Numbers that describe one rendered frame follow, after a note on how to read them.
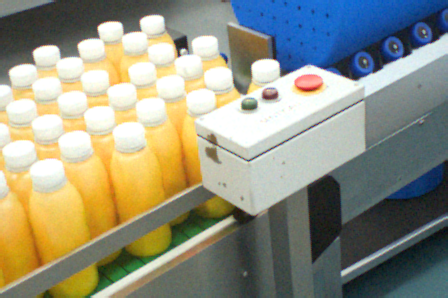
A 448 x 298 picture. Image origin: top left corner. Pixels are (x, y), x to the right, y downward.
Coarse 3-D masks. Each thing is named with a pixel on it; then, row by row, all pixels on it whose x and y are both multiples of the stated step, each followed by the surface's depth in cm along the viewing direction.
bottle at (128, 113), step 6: (114, 108) 118; (120, 108) 118; (126, 108) 117; (132, 108) 118; (114, 114) 118; (120, 114) 118; (126, 114) 118; (132, 114) 118; (120, 120) 118; (126, 120) 118; (132, 120) 118
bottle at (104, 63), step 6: (84, 60) 133; (90, 60) 132; (96, 60) 132; (102, 60) 133; (108, 60) 134; (84, 66) 133; (90, 66) 132; (96, 66) 132; (102, 66) 133; (108, 66) 133; (114, 66) 135; (108, 72) 133; (114, 72) 134; (114, 78) 134; (114, 84) 134
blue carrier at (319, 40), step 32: (256, 0) 145; (288, 0) 139; (320, 0) 133; (352, 0) 131; (384, 0) 136; (416, 0) 142; (288, 32) 142; (320, 32) 136; (352, 32) 134; (384, 32) 143; (288, 64) 146; (320, 64) 139
